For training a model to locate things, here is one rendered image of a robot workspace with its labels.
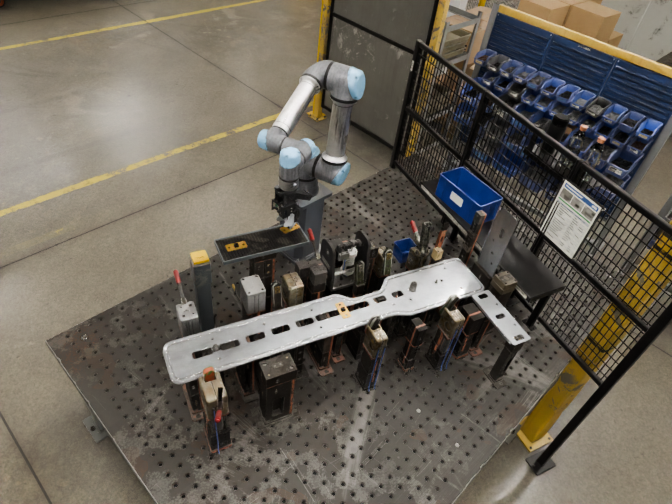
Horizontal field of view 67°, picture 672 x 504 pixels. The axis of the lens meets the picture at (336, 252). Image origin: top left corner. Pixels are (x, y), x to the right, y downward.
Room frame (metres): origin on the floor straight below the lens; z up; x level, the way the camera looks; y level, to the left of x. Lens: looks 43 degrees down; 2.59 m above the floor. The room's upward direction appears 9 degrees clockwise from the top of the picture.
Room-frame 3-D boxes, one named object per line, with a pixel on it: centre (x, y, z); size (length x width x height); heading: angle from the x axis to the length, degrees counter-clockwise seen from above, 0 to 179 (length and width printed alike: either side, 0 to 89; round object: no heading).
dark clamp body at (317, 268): (1.52, 0.07, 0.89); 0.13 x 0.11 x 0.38; 32
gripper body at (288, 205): (1.56, 0.22, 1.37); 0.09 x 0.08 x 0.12; 140
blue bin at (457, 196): (2.17, -0.63, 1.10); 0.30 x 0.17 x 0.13; 38
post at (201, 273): (1.40, 0.53, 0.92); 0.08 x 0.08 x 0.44; 32
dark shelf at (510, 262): (2.01, -0.73, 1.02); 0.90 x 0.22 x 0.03; 32
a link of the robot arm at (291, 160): (1.57, 0.22, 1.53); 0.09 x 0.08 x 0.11; 161
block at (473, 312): (1.49, -0.62, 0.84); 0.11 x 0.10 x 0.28; 32
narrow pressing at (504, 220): (1.74, -0.69, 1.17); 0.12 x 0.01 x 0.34; 32
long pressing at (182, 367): (1.35, -0.05, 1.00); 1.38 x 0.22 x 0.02; 122
